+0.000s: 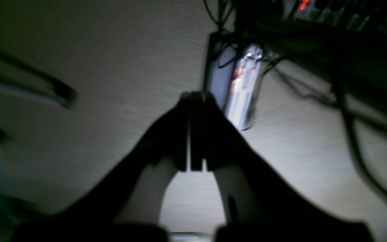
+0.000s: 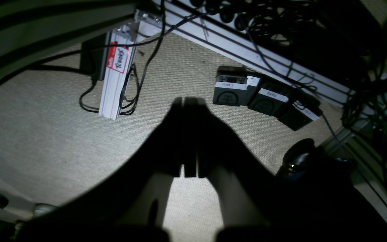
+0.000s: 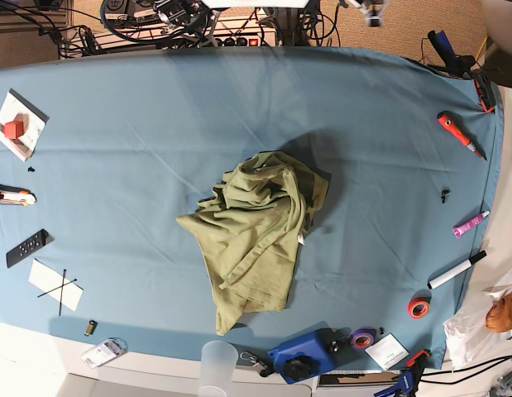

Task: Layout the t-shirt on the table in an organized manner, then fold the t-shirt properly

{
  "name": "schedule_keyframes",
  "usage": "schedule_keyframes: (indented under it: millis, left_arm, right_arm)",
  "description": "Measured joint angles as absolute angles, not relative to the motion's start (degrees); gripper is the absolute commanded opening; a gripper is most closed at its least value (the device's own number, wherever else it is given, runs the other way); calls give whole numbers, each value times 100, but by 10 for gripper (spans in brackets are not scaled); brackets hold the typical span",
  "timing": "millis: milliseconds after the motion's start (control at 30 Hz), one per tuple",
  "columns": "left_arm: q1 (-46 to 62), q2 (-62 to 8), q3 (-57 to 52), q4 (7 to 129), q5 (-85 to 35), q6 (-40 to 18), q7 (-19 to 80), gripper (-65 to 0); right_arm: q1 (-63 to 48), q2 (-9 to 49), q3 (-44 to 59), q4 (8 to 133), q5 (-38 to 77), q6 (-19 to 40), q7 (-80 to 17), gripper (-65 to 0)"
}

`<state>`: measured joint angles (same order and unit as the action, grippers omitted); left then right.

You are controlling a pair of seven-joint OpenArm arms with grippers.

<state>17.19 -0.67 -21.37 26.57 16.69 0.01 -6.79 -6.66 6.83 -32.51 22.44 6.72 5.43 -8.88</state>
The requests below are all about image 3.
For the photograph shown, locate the olive green t-shirt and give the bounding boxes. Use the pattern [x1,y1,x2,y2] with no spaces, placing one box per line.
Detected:
[176,151,328,336]

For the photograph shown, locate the silver carabiner keyring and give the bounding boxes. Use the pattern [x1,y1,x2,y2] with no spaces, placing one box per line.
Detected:
[240,351,269,371]

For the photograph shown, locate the blue plastic box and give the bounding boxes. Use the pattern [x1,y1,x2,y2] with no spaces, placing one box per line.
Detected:
[267,330,337,385]

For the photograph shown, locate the translucent plastic cup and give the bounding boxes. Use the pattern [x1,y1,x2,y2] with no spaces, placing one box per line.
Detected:
[198,341,239,397]

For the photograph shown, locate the white power strip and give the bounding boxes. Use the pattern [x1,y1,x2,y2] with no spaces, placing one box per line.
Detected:
[94,22,280,49]

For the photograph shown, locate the blue table cloth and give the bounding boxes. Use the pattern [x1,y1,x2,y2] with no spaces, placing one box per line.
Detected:
[0,49,504,369]

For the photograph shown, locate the black knob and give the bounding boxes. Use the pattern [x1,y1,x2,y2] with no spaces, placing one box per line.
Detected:
[282,356,318,381]

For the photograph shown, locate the purple tape roll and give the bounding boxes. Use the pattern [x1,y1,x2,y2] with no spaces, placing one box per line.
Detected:
[350,328,376,351]

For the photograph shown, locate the small black clip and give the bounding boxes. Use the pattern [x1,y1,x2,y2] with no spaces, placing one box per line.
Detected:
[441,188,451,204]

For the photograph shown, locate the orange tape roll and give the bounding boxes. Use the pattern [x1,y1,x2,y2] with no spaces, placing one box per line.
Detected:
[407,297,430,319]

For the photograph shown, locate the black zip tie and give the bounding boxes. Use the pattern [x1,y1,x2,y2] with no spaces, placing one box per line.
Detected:
[36,279,77,298]
[58,269,67,317]

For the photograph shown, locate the white black marker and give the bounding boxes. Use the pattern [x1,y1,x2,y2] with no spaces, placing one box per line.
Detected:
[428,251,487,289]

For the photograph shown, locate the white square card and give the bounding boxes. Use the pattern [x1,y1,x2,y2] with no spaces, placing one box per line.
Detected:
[365,334,409,371]

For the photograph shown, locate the pink tube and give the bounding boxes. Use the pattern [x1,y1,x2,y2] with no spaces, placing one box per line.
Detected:
[452,210,490,238]

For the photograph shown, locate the black remote control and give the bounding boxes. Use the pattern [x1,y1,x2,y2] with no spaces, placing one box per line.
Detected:
[6,229,53,268]

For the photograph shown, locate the clear plastic package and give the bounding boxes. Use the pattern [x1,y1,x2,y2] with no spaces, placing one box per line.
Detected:
[80,337,128,369]

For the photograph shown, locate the white paper card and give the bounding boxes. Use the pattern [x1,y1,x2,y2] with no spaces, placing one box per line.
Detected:
[28,260,84,311]

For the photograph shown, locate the blue orange bar clamp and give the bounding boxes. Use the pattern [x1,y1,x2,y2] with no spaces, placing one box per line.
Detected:
[373,349,430,397]

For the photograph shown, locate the red cube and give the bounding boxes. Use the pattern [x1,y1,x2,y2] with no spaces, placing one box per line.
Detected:
[3,120,25,140]

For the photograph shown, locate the white plastic bag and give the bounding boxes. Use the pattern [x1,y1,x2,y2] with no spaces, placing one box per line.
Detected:
[443,268,512,370]

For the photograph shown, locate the orange white utility knife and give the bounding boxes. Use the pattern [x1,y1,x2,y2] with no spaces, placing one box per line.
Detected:
[0,184,36,206]

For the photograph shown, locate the brown bread roll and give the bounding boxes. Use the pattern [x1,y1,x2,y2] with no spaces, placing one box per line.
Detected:
[486,292,512,333]

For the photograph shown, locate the orange handled screwdriver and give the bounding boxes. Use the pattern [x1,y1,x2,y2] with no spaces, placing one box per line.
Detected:
[437,111,486,160]

